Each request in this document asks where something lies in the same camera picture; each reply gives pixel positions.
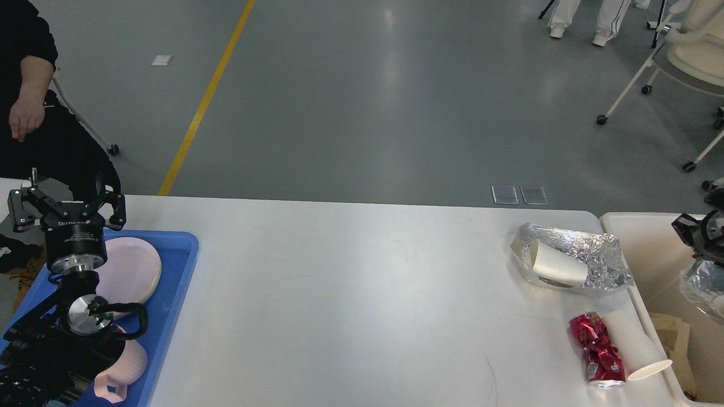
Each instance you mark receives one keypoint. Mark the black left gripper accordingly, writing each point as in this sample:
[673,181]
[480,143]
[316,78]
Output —
[69,243]

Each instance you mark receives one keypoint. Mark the person in black clothes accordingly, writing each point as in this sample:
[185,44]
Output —
[38,132]

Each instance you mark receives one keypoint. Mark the clear plastic wrap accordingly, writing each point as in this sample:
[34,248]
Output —
[701,284]

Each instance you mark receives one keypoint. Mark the metal floor plates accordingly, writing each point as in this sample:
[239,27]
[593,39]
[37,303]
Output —
[514,195]

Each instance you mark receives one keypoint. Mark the yellow plate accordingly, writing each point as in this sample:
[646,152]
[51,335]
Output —
[148,275]

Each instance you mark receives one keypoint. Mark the seated person's hand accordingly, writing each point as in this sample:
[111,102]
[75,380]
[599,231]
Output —
[26,115]

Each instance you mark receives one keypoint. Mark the crushed red wrapper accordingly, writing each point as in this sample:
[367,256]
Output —
[604,367]

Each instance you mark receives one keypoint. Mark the pink ribbed mug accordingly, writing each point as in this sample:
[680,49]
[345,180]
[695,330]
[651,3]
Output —
[112,384]

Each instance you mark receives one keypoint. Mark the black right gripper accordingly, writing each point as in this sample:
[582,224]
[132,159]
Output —
[705,234]

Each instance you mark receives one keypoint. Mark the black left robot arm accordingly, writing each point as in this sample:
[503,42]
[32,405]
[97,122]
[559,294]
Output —
[57,348]

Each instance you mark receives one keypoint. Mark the beige plastic bin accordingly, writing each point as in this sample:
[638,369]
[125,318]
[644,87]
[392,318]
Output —
[656,256]

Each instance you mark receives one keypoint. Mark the white paper cup in foil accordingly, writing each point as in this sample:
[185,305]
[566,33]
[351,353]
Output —
[551,266]

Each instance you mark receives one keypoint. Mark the white office chair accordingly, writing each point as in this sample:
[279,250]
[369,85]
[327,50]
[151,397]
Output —
[691,54]

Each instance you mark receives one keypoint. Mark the white paper cup lying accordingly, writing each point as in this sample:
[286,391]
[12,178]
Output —
[640,356]

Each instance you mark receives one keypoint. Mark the pink plate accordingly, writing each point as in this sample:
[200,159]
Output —
[118,276]

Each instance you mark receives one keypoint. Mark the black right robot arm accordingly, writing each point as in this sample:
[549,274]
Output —
[714,199]

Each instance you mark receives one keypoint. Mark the crumpled aluminium foil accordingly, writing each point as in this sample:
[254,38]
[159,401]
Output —
[608,271]

